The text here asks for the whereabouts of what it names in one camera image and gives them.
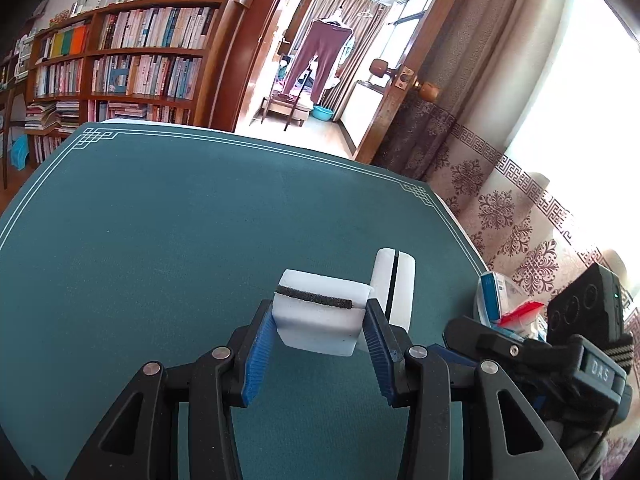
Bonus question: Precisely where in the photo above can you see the red white tissue packet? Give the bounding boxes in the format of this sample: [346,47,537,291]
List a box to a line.
[498,300,546,330]

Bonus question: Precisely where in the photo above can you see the white sponge block black stripe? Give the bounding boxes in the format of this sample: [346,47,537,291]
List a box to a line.
[370,248,416,332]

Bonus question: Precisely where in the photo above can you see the blue white medicine box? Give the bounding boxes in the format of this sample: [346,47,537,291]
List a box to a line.
[474,272,527,326]

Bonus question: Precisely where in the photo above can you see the teal table mat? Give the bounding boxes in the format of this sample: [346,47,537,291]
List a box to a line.
[1,124,486,479]

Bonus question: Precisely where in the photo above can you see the patterned white maroon curtain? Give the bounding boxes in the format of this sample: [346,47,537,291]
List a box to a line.
[372,0,640,480]

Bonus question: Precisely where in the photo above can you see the brass wooden door knob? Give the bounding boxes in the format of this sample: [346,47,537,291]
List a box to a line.
[394,65,439,103]

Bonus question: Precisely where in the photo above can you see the wooden stool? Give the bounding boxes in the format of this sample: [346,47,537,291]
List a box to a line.
[260,92,314,127]

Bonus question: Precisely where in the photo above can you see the blue plastic basin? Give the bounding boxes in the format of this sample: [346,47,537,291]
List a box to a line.
[311,105,334,122]

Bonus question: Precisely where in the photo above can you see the wooden bookshelf with books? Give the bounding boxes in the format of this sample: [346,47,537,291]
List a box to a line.
[1,0,244,168]

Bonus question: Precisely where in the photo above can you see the purple trousers on hanger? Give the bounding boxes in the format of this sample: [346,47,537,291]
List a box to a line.
[282,20,352,104]

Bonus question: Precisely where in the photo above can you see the brown wooden door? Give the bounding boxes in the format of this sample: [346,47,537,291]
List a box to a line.
[354,0,462,164]

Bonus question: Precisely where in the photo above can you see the black camera box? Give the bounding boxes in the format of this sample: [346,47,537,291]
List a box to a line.
[547,263,634,356]

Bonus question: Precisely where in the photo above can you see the wooden door frame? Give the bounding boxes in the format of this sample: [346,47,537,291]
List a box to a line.
[208,0,302,132]

